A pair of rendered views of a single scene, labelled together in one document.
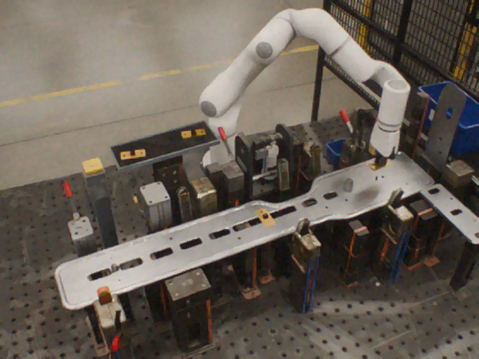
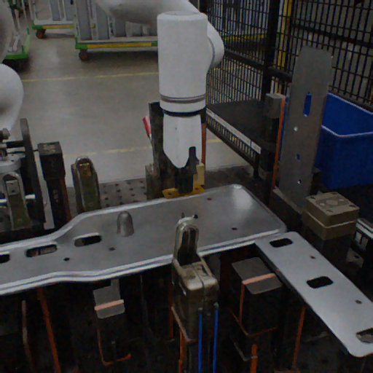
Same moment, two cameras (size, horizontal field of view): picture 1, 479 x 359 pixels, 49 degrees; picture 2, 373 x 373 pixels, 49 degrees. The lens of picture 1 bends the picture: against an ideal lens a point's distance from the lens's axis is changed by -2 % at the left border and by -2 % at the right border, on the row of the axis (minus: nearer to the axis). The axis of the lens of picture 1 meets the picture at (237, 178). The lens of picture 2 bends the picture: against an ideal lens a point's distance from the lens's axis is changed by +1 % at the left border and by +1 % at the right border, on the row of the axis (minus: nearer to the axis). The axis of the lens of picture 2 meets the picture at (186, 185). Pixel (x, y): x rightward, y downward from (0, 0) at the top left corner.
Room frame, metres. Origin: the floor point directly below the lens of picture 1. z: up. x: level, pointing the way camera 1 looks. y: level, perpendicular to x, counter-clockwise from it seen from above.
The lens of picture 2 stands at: (0.77, -0.58, 1.48)
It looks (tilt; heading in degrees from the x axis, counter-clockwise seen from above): 29 degrees down; 5
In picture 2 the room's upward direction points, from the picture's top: straight up
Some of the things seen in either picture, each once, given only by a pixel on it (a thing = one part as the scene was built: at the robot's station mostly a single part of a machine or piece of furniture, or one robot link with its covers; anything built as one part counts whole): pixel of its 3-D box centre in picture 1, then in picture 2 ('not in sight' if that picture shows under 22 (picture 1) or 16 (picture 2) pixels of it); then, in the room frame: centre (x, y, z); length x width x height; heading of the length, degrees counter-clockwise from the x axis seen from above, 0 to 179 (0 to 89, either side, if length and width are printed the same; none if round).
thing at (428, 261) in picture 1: (433, 230); (288, 320); (1.38, -0.74, 0.84); 0.11 x 0.06 x 0.29; 25
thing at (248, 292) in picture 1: (244, 256); not in sight; (1.26, -0.02, 0.84); 0.17 x 0.06 x 0.29; 25
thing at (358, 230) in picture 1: (352, 256); (116, 360); (1.26, -0.41, 0.84); 0.11 x 0.08 x 0.29; 25
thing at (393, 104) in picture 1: (393, 100); (183, 53); (1.50, -0.52, 1.35); 0.09 x 0.08 x 0.13; 156
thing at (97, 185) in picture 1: (103, 214); not in sight; (1.39, 0.49, 0.92); 0.08 x 0.08 x 0.44; 25
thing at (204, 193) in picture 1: (205, 225); not in sight; (1.37, 0.12, 0.89); 0.13 x 0.11 x 0.38; 25
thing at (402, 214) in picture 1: (391, 244); (192, 342); (1.29, -0.55, 0.87); 0.12 x 0.09 x 0.35; 25
